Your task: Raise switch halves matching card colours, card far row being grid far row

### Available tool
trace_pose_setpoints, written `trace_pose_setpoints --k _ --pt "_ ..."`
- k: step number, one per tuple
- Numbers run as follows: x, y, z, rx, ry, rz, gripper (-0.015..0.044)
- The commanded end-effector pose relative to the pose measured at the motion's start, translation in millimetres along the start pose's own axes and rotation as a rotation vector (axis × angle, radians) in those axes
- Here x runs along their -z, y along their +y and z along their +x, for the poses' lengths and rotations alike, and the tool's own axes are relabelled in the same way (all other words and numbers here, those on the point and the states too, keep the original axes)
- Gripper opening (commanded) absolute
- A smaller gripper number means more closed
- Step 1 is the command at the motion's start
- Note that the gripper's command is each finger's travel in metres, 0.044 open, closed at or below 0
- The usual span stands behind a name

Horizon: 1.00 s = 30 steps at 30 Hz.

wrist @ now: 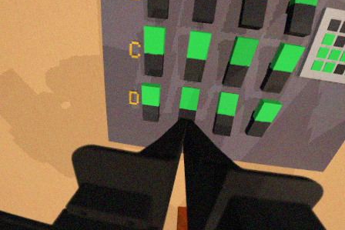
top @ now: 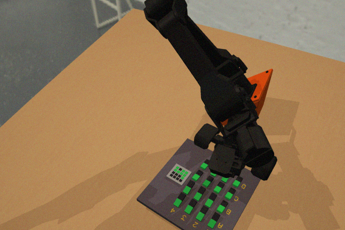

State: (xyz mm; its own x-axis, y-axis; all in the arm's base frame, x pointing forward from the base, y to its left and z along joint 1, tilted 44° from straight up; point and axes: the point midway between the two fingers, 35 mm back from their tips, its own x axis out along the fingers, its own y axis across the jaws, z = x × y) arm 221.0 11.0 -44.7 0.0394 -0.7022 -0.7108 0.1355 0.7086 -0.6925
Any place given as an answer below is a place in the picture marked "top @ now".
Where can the grey switch panel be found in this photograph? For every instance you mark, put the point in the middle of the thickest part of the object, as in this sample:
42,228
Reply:
189,196

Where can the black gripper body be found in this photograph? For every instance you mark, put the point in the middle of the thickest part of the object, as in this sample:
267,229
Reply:
209,133

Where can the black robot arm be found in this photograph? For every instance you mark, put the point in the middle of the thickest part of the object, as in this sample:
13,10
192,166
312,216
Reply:
225,90

